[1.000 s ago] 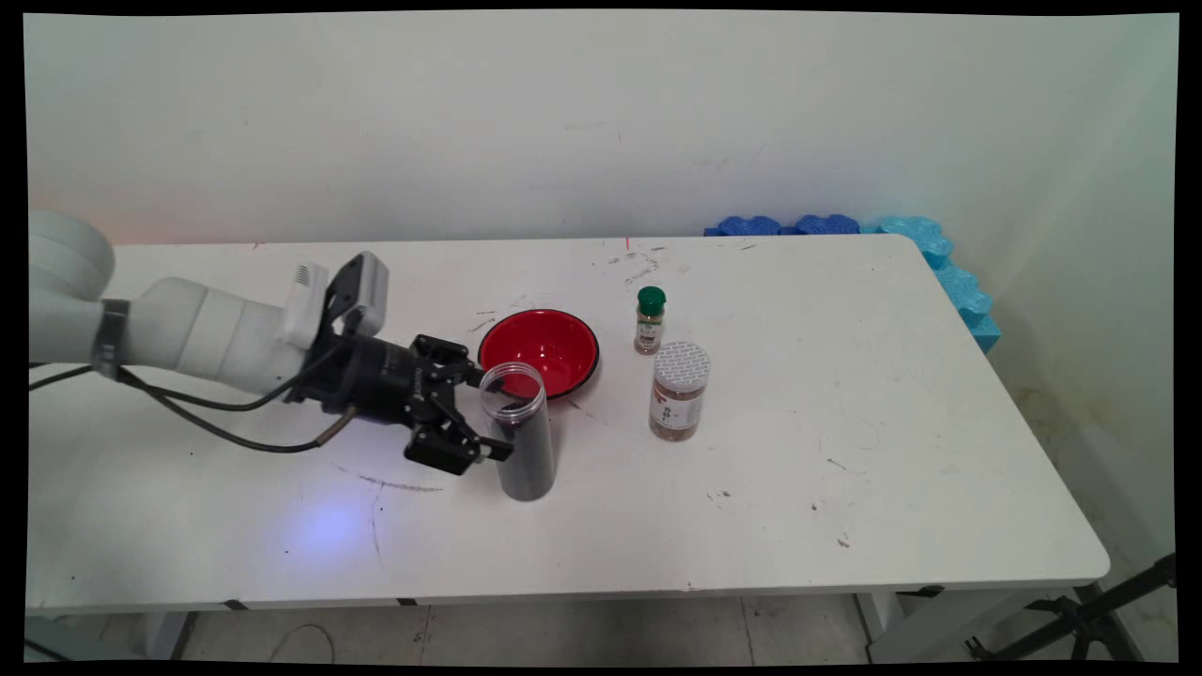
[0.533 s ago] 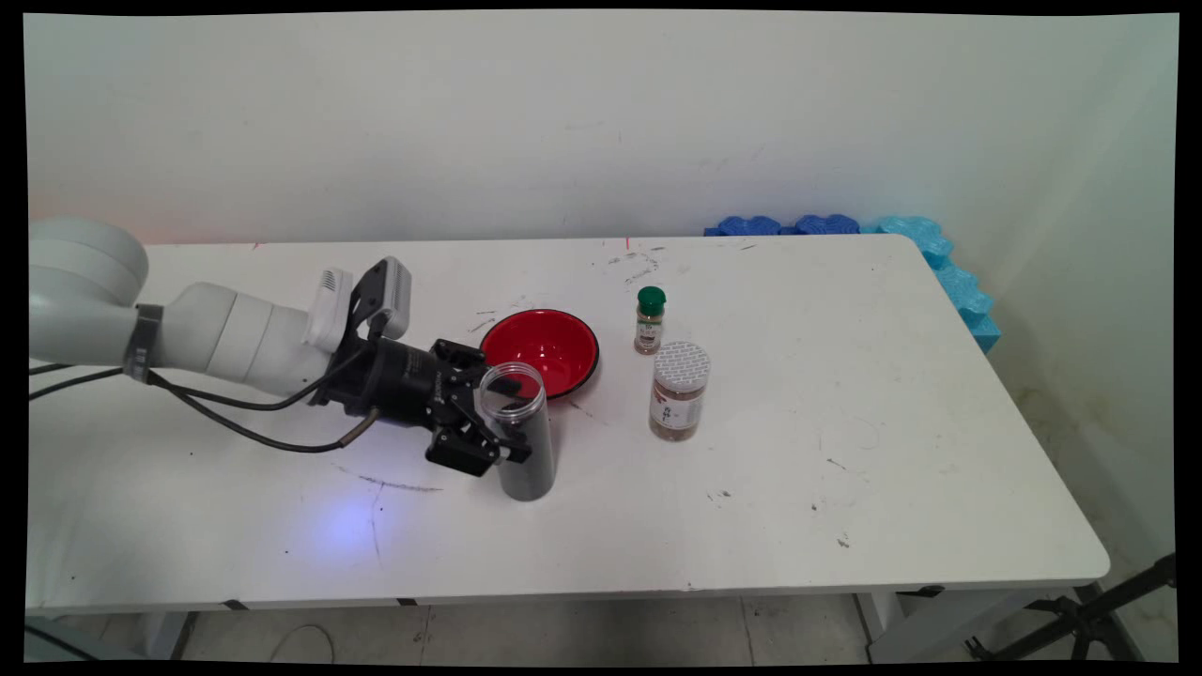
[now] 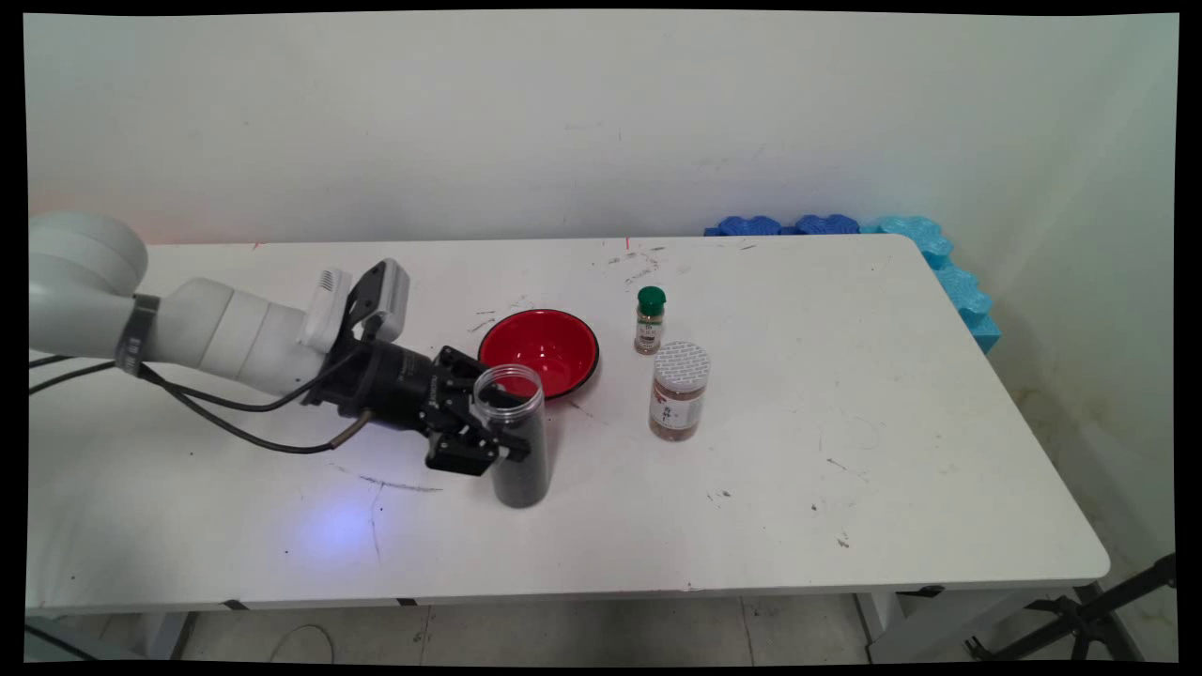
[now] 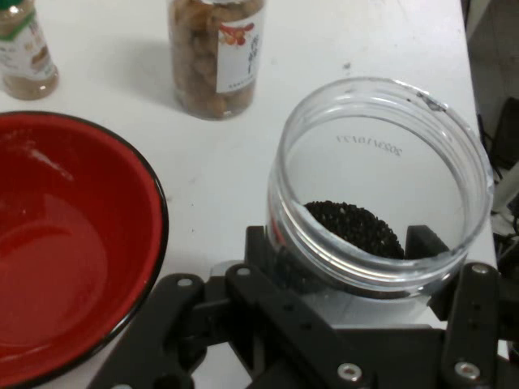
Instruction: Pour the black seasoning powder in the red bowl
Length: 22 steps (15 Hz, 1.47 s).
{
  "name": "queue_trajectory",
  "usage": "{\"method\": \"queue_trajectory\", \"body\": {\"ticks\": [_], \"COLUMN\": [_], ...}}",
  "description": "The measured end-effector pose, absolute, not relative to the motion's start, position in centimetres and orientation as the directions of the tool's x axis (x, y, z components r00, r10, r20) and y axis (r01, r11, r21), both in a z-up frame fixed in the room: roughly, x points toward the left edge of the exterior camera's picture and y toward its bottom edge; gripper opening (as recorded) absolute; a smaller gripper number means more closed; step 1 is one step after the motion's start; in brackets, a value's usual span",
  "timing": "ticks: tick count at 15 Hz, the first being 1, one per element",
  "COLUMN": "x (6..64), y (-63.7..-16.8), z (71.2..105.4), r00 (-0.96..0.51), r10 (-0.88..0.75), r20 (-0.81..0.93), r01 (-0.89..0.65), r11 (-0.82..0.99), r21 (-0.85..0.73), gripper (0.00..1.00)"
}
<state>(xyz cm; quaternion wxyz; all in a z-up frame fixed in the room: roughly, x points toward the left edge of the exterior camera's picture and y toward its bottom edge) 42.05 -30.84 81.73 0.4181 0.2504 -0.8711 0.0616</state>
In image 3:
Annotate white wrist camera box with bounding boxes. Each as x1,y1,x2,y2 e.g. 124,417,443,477
343,259,411,344

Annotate nut jar with white lid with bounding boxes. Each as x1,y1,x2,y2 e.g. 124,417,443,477
648,341,712,442

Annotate green-capped spice bottle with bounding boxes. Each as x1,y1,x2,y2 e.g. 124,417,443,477
634,286,668,356

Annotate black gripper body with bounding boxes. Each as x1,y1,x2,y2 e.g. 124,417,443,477
305,338,480,452

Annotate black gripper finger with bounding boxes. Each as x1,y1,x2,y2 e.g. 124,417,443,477
438,346,499,407
424,394,532,477

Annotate clear jar with black grains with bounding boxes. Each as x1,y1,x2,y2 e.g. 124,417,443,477
472,364,549,509

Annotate white table leg frame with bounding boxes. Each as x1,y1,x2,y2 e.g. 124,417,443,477
141,610,200,660
853,587,1109,664

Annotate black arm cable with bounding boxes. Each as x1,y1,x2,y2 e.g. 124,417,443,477
28,361,378,457
28,347,367,414

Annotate thin grey cable loop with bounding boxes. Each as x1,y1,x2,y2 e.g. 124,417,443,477
270,623,337,664

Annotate light blue foam mat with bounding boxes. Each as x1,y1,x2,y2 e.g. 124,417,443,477
859,215,1003,355

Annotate black velcro strap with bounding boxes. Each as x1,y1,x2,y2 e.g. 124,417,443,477
116,293,162,378

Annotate dark blue foam mat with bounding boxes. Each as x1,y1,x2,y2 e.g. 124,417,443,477
704,214,861,238

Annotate black tripod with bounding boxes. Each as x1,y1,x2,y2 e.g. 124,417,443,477
965,554,1178,663

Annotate red bowl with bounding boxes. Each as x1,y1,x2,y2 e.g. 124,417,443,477
478,308,602,401

